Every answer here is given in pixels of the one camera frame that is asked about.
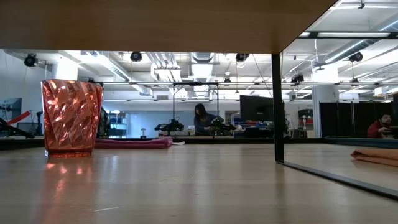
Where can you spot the black ceiling camera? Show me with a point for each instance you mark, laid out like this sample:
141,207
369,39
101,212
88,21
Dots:
242,57
30,60
136,56
356,57

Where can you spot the person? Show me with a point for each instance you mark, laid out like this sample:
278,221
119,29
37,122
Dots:
202,123
377,129

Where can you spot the red bar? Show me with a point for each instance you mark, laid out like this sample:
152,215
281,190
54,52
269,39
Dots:
18,118

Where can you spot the small white tag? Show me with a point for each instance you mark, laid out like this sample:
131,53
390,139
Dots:
178,143

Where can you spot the grey wall screen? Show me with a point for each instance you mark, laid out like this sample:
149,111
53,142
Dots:
11,107

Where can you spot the long ceiling light fixture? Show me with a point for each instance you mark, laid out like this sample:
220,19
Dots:
348,35

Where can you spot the red faceted plastic cup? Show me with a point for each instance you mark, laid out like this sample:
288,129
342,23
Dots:
71,124

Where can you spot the pink folded cloth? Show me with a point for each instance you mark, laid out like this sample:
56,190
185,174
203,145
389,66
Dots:
133,143

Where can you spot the black room partition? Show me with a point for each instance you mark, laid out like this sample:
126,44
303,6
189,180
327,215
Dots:
351,119

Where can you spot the orange folded cloth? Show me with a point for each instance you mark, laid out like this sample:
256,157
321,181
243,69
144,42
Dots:
379,157

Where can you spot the black metal station frame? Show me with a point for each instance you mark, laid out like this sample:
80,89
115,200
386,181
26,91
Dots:
196,83

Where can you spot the wooden shelf with black frame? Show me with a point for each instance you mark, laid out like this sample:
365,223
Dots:
155,21

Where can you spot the black computer monitor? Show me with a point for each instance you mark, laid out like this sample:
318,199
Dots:
255,107

